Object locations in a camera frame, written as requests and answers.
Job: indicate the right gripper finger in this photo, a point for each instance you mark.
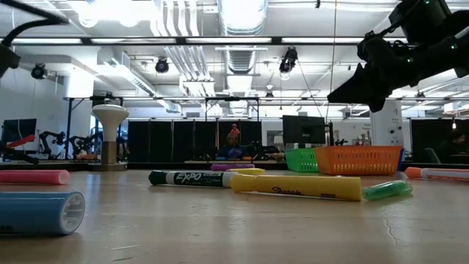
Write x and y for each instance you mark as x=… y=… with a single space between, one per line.
x=353 y=84
x=359 y=99

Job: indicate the green marker cap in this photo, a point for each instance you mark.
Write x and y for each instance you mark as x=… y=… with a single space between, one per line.
x=388 y=190

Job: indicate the yellow Sharpie highlighter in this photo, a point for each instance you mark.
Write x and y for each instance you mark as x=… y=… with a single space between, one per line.
x=293 y=187

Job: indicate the orange and white marker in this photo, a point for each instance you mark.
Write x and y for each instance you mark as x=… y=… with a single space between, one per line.
x=439 y=174

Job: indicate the slim yellow highlighter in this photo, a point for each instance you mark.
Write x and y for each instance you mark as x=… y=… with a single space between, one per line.
x=249 y=171

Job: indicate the purple highlighter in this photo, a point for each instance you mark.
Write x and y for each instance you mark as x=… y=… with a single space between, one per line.
x=231 y=166

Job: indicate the EXPO dry erase marker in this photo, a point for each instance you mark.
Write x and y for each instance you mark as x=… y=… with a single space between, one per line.
x=194 y=179

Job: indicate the pink highlighter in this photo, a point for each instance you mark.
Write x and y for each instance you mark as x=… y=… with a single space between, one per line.
x=33 y=177

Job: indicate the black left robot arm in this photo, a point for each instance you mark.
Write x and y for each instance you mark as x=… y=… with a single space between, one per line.
x=9 y=60

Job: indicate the black background robot arm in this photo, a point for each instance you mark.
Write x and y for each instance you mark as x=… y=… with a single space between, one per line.
x=49 y=141
x=82 y=144

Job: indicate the orange plastic basket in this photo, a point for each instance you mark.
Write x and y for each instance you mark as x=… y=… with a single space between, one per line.
x=359 y=159

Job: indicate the black computer monitor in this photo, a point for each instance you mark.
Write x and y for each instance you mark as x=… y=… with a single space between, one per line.
x=18 y=126
x=302 y=128

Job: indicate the black ceiling spotlight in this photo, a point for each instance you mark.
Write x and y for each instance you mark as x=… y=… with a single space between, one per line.
x=162 y=65
x=39 y=71
x=288 y=60

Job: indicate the blue plastic basket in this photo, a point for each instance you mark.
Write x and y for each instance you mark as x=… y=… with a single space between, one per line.
x=400 y=157

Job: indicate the green plastic basket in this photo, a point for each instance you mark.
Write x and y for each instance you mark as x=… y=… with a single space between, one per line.
x=300 y=159

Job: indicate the person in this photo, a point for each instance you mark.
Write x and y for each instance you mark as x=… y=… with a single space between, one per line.
x=450 y=146
x=234 y=152

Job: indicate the white mushroom-shaped lamp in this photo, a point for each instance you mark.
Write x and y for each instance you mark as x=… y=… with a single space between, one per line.
x=110 y=117

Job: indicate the light blue highlighter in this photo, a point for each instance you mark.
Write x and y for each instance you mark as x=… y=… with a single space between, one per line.
x=36 y=212

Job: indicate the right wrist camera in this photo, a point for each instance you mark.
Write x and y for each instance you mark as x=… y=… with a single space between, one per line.
x=421 y=18

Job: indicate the black partition wall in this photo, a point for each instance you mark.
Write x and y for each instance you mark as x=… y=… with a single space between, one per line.
x=161 y=141
x=417 y=135

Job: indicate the black background rig frame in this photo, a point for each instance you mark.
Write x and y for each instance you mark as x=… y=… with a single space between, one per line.
x=231 y=98

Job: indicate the silver ceiling duct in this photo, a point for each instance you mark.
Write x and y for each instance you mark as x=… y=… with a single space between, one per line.
x=242 y=11

